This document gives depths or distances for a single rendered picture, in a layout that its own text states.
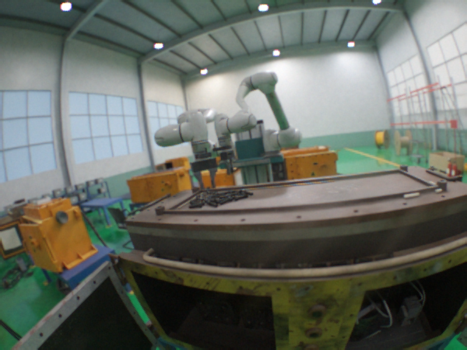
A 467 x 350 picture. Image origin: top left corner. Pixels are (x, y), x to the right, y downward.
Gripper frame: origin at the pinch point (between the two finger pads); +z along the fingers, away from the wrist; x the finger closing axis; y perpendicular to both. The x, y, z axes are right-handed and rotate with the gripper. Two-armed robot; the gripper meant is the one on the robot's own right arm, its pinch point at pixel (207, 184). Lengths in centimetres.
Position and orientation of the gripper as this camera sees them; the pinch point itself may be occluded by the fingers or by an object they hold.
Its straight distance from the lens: 100.8
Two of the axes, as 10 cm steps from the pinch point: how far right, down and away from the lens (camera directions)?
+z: 1.7, 9.7, 1.6
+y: -4.3, -0.7, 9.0
